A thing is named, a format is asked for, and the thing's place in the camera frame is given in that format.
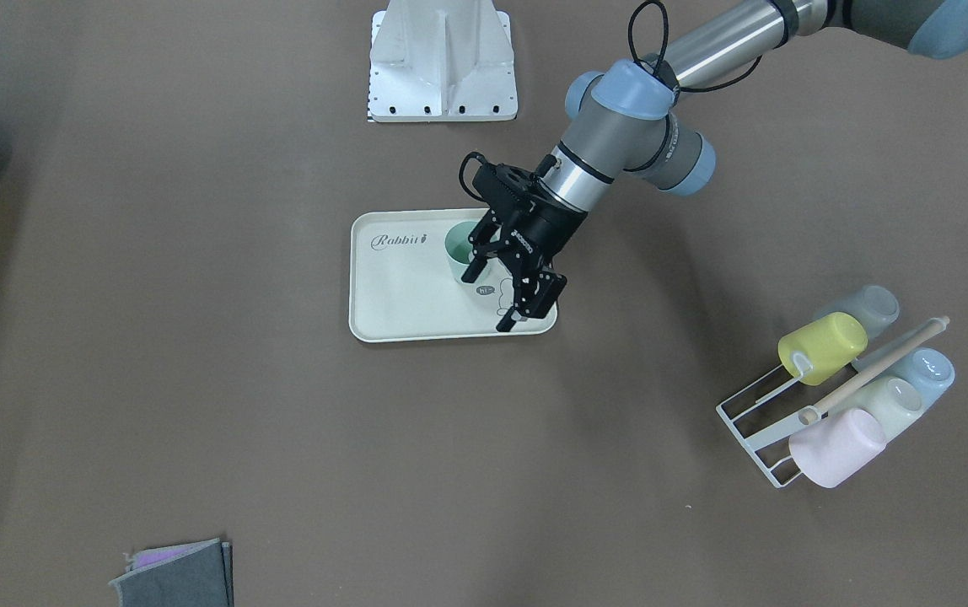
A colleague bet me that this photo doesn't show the white wire cup rack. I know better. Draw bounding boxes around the white wire cup rack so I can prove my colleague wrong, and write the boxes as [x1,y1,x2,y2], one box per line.
[716,330,927,488]

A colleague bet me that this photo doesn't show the wooden rack handle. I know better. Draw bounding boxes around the wooden rack handle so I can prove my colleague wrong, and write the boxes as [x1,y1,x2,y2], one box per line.
[796,316,951,427]

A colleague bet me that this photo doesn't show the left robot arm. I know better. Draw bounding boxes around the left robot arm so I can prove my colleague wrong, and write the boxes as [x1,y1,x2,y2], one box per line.
[461,1,968,333]

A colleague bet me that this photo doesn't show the grey folded cloth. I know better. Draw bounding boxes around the grey folded cloth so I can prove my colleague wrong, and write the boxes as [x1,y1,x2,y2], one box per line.
[109,538,234,606]

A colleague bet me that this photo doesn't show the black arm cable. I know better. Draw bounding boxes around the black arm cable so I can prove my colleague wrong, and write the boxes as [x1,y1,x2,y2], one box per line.
[627,0,679,85]

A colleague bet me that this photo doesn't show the green cup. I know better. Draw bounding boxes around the green cup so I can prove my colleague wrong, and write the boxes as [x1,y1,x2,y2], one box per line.
[444,220,504,287]

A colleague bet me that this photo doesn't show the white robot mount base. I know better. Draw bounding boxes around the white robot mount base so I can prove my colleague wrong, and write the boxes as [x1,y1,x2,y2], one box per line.
[366,1,519,123]

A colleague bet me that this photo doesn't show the yellow cup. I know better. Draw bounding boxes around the yellow cup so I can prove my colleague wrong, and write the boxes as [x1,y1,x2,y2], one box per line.
[777,312,869,385]

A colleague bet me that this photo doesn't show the grey cup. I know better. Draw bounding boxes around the grey cup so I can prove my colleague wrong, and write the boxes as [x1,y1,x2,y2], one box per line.
[812,284,901,341]

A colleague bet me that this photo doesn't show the pink cup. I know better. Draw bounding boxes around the pink cup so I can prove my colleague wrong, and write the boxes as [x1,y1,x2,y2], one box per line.
[788,408,888,488]

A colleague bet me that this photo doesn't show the cream white cup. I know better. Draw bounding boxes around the cream white cup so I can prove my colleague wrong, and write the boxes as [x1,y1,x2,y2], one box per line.
[845,376,928,442]

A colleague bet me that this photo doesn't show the cream rabbit tray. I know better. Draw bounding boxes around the cream rabbit tray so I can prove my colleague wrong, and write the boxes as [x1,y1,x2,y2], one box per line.
[349,208,514,343]

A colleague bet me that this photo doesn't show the light blue cup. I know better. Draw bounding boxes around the light blue cup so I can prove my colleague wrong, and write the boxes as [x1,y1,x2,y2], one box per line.
[885,348,957,411]

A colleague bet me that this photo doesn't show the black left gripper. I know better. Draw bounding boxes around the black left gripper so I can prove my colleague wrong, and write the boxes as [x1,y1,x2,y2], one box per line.
[460,197,588,333]

